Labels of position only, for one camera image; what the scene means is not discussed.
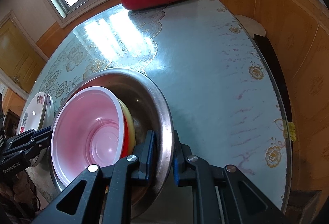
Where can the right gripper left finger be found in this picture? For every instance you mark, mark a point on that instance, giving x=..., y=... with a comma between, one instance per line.
x=125, y=177

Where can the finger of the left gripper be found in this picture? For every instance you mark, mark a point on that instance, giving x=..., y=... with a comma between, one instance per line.
x=34, y=147
x=35, y=134

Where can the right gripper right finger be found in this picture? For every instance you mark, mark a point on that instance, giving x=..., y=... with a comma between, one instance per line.
x=192, y=171

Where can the white double-happiness plate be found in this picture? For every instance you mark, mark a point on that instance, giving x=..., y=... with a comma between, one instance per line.
x=33, y=116
x=49, y=112

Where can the yellow plastic bowl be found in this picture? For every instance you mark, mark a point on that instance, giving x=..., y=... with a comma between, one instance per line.
x=129, y=133

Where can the stainless steel bowl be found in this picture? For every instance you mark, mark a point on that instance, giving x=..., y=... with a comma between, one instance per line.
x=150, y=111

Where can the red plastic bowl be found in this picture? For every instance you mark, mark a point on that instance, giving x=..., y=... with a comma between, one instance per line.
x=88, y=130

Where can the person's left hand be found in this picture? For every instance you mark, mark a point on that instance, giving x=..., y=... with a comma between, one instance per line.
x=18, y=199

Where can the wooden door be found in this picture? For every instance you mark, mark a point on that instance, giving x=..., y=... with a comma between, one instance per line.
x=21, y=60

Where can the round wooden stool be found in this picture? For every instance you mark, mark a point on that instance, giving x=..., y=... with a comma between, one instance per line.
x=251, y=26

